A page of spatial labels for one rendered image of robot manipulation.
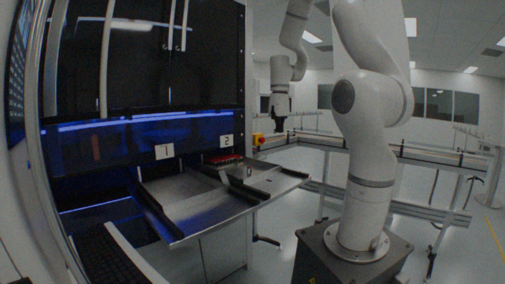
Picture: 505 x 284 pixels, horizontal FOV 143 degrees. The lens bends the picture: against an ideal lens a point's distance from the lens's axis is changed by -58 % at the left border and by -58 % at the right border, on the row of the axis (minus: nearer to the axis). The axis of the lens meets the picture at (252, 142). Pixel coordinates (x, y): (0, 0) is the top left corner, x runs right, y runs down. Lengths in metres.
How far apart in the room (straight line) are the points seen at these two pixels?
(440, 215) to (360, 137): 1.43
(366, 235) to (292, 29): 0.69
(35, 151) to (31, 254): 0.14
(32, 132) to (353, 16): 0.62
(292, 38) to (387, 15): 1.70
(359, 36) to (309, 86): 9.38
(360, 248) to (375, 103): 0.34
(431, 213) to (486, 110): 7.87
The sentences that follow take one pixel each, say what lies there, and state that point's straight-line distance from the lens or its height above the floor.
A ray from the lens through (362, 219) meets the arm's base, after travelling 0.49.
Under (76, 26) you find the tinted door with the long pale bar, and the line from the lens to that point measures 0.88.
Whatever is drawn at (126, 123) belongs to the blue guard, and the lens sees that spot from 0.82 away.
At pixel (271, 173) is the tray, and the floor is 0.90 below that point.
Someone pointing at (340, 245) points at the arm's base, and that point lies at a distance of 0.55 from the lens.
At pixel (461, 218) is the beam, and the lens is 1.81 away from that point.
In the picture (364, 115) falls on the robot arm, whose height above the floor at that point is 1.19.
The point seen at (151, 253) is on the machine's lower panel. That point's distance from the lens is 1.05.
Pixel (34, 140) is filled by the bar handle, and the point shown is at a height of 1.18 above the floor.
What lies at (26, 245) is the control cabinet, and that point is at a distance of 0.35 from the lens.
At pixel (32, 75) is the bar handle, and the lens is 0.31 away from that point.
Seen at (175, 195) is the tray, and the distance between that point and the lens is 0.78.
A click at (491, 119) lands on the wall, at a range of 9.47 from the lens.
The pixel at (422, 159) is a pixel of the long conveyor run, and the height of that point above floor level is 0.89.
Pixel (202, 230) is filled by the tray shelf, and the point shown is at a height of 0.88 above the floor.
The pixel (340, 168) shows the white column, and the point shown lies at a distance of 2.36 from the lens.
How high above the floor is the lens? 1.20
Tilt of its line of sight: 11 degrees down
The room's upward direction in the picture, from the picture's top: straight up
